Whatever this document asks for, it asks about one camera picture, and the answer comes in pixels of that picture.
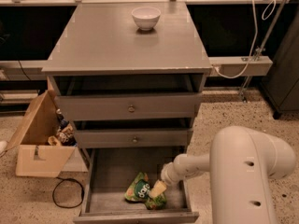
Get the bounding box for open cardboard box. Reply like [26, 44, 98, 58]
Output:
[7, 91, 79, 177]

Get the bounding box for white hanging cable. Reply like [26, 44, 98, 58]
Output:
[212, 0, 289, 79]

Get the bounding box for grey wooden drawer cabinet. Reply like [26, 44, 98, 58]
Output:
[41, 1, 213, 151]

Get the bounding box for grey top drawer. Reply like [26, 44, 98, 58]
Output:
[55, 94, 201, 121]

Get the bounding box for dark grey side cabinet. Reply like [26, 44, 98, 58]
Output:
[261, 14, 299, 119]

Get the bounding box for black cable on floor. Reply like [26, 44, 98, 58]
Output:
[51, 177, 85, 210]

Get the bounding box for grey middle drawer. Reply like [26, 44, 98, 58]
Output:
[75, 128, 192, 148]

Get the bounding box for green rice chip bag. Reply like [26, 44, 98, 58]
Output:
[124, 172, 167, 210]

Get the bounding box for metal slanted pole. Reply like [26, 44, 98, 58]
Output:
[238, 0, 295, 103]

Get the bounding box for grey wall rail shelf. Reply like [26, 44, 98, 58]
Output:
[0, 56, 273, 81]

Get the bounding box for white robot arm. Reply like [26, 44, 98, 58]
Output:
[149, 126, 296, 224]

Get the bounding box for white ceramic bowl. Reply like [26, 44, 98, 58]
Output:
[131, 7, 161, 31]

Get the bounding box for grey open bottom drawer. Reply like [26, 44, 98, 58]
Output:
[74, 147, 199, 224]

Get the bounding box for items inside cardboard box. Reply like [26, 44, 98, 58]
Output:
[48, 109, 77, 147]

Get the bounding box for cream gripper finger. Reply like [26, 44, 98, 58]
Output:
[149, 180, 167, 199]

